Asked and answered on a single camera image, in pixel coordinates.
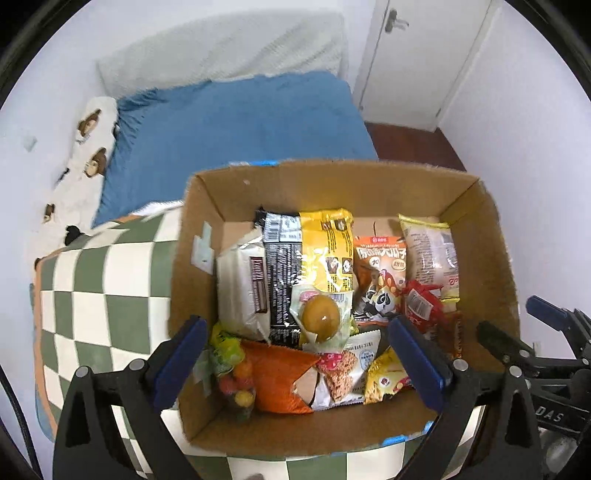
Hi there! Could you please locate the small yellow snack packet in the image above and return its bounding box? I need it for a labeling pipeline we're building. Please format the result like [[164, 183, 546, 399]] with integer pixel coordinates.
[[363, 346, 417, 406]]

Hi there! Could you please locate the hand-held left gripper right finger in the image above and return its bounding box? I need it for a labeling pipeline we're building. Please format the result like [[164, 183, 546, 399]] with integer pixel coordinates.
[[387, 315, 541, 480]]

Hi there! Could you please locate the metal door handle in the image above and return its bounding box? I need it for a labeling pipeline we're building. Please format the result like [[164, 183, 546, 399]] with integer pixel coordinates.
[[385, 8, 410, 34]]

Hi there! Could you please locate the dark orange snack packet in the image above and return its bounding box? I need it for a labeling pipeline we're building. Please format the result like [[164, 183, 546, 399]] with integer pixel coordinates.
[[438, 310, 465, 361]]

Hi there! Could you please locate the white quilt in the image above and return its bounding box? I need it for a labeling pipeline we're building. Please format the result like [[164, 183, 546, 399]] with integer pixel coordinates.
[[96, 11, 348, 99]]

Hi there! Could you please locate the black noodle packet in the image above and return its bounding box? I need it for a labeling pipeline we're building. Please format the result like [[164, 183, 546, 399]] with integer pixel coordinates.
[[255, 209, 306, 348]]

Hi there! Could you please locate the black cable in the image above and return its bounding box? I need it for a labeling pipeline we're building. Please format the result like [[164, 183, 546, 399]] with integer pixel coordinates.
[[0, 364, 43, 480]]

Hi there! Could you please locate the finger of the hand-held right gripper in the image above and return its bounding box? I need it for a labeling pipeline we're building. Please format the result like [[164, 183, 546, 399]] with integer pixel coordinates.
[[526, 295, 591, 335], [477, 320, 539, 367]]

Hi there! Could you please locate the clear bag of coloured candies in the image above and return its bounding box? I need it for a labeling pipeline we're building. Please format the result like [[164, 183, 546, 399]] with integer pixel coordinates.
[[202, 323, 258, 422]]

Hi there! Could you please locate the red snack packet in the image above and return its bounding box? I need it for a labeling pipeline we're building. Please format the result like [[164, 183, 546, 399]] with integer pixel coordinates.
[[399, 279, 447, 341]]

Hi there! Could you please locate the white bear print pillow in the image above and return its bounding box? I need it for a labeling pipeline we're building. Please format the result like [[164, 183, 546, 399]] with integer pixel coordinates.
[[27, 95, 119, 274]]

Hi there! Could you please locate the pale yellow bread packet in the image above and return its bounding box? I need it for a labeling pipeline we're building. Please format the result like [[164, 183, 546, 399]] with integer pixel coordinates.
[[398, 213, 462, 304]]

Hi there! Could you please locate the brown cardboard box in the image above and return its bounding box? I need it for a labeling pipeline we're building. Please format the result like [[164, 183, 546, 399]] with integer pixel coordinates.
[[171, 159, 521, 459]]

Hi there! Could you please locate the blue bed sheet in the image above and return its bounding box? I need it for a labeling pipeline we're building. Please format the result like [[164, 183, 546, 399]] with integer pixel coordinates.
[[91, 71, 380, 228]]

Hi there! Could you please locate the white packet with brown label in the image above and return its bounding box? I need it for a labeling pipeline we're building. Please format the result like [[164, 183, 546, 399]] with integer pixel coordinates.
[[215, 230, 274, 343]]

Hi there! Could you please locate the yellow noodle packet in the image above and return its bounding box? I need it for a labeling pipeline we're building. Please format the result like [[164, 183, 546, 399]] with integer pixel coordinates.
[[298, 208, 359, 297]]

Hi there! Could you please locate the green and white checkered blanket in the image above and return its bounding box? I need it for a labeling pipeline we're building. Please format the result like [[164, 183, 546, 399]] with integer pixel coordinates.
[[31, 203, 486, 480]]

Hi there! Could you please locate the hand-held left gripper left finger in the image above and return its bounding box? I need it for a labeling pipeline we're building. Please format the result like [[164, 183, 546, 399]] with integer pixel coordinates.
[[52, 315, 208, 480]]

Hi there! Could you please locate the clear packet with brown egg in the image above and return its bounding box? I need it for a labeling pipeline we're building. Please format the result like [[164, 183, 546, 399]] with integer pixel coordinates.
[[288, 284, 355, 357]]

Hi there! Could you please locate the orange ridged snack packet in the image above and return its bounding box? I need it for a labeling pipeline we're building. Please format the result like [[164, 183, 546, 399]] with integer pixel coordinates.
[[240, 339, 320, 415]]

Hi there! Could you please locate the white door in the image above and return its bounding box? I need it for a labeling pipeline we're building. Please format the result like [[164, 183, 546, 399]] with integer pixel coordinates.
[[353, 0, 503, 133]]

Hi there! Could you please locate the white cereal bar packet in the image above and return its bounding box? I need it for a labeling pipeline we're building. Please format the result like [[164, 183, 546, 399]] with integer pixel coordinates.
[[316, 329, 385, 410]]

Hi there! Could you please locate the orange raccoon print snack packet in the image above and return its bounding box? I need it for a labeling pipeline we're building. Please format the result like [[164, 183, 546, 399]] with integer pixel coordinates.
[[352, 233, 410, 327]]

